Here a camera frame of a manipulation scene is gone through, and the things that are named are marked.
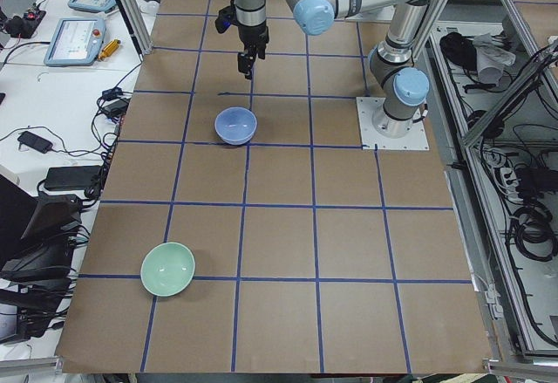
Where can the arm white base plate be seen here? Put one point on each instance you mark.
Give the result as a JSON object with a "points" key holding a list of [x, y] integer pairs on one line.
{"points": [[379, 132]]}

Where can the aluminium frame post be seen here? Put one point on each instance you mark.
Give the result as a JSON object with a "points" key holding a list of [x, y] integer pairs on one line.
{"points": [[136, 27]]}

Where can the black laptop power brick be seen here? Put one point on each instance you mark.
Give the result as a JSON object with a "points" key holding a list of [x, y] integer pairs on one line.
{"points": [[71, 178]]}

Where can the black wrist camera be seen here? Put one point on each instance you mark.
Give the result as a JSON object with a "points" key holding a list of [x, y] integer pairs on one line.
{"points": [[226, 18]]}

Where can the black smartphone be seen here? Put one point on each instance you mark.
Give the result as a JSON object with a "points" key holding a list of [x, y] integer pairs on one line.
{"points": [[35, 142]]}

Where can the blue bowl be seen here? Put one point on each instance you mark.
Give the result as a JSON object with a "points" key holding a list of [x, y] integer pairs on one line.
{"points": [[235, 125]]}

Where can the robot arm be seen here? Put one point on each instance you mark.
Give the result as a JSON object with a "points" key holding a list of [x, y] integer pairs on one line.
{"points": [[405, 87]]}

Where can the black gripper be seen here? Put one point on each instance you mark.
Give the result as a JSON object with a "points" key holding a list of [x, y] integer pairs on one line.
{"points": [[254, 35]]}

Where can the near teach pendant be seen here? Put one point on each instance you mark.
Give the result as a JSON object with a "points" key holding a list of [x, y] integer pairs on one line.
{"points": [[76, 42]]}

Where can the gold metal cylinder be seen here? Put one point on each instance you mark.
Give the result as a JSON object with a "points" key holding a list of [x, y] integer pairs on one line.
{"points": [[108, 50]]}

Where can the green bowl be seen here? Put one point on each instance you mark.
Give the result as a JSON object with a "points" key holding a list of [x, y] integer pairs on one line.
{"points": [[167, 269]]}

